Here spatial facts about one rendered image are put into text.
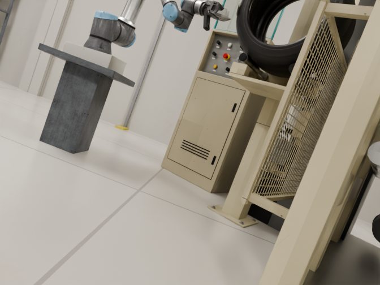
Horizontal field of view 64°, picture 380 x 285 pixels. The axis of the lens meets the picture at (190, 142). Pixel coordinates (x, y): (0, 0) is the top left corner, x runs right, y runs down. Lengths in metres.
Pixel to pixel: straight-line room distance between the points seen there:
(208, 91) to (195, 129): 0.34
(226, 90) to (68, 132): 1.22
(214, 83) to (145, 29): 2.36
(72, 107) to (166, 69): 2.57
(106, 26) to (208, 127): 1.06
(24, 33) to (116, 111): 1.80
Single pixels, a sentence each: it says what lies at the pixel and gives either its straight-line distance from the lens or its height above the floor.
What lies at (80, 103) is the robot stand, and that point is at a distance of 2.12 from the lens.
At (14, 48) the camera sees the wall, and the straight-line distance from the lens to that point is 5.40.
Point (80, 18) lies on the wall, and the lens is 5.04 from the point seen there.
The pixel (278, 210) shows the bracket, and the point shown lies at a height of 0.33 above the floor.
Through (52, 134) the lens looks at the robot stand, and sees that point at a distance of 2.20.
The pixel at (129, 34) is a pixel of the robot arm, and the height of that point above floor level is 0.90.
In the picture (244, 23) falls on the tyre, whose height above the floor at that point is 1.06.
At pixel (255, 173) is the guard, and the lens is 1.00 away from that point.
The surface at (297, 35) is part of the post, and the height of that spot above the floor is 1.20.
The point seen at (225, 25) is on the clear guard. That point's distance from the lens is 2.74.
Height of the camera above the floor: 0.50
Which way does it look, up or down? 5 degrees down
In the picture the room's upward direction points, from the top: 21 degrees clockwise
